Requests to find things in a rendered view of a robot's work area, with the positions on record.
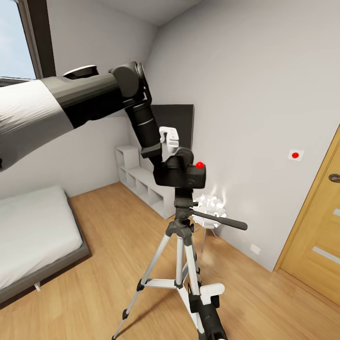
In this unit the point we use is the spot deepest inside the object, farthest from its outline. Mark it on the bookcase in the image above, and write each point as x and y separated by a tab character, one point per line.
141	182

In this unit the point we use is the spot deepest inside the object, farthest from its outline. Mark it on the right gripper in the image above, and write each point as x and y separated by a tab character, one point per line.
205	311

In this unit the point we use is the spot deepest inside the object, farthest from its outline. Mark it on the digital camera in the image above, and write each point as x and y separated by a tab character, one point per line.
179	171

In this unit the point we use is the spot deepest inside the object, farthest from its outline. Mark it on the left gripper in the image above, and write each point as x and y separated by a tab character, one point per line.
150	140

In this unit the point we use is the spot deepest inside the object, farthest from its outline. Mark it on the electric switch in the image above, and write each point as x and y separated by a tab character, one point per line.
295	155

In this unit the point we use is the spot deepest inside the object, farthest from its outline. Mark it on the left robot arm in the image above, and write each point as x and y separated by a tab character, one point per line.
36	112

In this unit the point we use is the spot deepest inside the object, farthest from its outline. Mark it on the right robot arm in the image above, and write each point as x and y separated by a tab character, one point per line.
206	304

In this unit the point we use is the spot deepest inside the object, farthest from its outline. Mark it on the camera tripod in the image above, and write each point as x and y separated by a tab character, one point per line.
181	226

